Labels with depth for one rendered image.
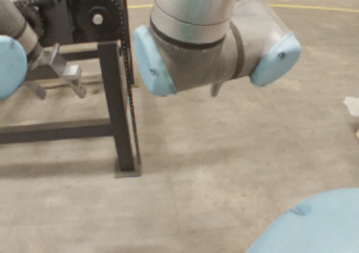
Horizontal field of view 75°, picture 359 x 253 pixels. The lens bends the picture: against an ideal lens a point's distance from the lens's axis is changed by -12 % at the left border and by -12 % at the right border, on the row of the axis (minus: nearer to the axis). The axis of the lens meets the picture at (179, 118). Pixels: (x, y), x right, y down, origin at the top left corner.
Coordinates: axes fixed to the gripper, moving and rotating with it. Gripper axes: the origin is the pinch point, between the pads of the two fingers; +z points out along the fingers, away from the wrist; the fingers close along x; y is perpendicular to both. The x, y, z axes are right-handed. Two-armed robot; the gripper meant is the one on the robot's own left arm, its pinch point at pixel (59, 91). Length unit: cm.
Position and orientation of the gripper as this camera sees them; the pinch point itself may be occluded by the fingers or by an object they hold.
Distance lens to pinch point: 74.8
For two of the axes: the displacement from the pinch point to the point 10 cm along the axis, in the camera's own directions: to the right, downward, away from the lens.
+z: 1.6, 4.9, 8.6
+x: -9.8, 0.0, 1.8
